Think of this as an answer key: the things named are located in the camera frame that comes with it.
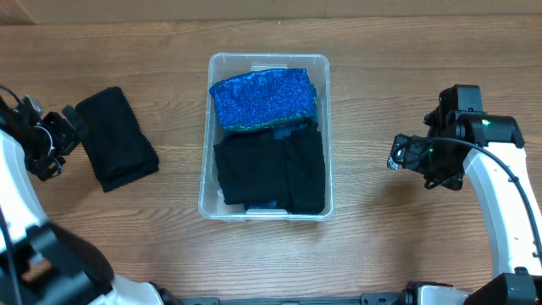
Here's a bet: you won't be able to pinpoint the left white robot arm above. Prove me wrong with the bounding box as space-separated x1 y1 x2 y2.
1 96 177 305

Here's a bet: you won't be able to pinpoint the long black cloth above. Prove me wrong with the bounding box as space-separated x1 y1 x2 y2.
75 86 159 192

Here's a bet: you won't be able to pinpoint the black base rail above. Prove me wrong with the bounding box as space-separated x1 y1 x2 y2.
177 291 416 305

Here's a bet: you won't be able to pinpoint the clear plastic storage bin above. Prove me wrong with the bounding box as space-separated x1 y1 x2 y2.
198 53 335 222

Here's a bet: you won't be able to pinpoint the square black cloth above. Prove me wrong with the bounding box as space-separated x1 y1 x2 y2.
213 130 289 206

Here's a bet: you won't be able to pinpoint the small black cloth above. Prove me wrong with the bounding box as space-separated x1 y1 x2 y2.
283 120 325 215

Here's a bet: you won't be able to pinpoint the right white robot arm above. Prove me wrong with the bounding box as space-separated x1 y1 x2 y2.
387 85 541 304

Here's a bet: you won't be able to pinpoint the blue denim jeans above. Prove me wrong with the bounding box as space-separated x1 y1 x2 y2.
243 120 312 211

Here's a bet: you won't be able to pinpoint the sparkly blue cloth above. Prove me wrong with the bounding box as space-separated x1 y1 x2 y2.
208 69 317 132

